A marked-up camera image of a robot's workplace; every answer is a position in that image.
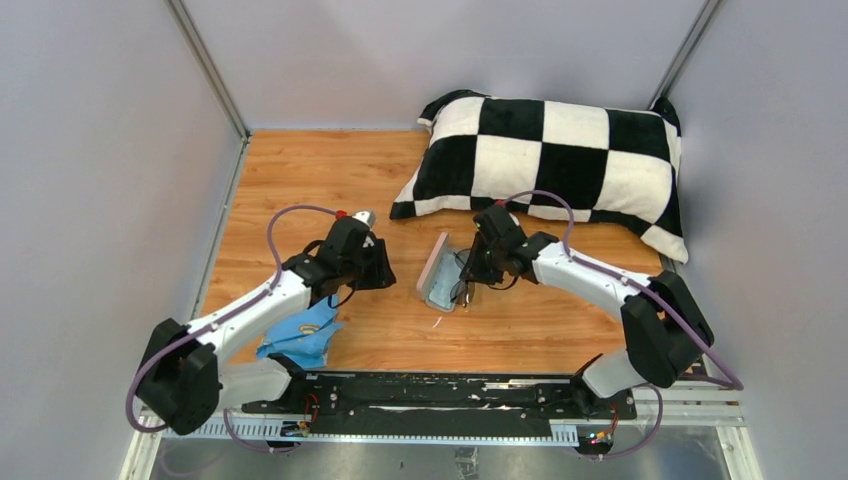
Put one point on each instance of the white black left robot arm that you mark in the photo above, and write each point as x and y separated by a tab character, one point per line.
185	375

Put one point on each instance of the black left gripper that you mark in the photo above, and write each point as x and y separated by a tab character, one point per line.
381	273

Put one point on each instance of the pink glasses case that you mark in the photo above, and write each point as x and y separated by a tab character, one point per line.
442	248

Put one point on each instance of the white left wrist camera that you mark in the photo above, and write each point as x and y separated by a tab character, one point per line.
367	217

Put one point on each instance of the light blue cleaning cloth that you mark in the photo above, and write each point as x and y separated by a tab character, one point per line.
447	276

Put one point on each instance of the black white checkered pillow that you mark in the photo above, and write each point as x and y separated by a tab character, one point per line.
554	161

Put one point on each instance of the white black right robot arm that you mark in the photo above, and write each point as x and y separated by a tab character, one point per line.
665	331

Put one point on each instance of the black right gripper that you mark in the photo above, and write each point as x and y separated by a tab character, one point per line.
474	269

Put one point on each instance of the dark aviator sunglasses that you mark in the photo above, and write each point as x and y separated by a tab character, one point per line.
462	292

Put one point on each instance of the blue patterned pouch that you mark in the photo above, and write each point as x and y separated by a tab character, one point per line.
305	337

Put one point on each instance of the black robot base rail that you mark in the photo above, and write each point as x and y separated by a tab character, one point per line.
464	410

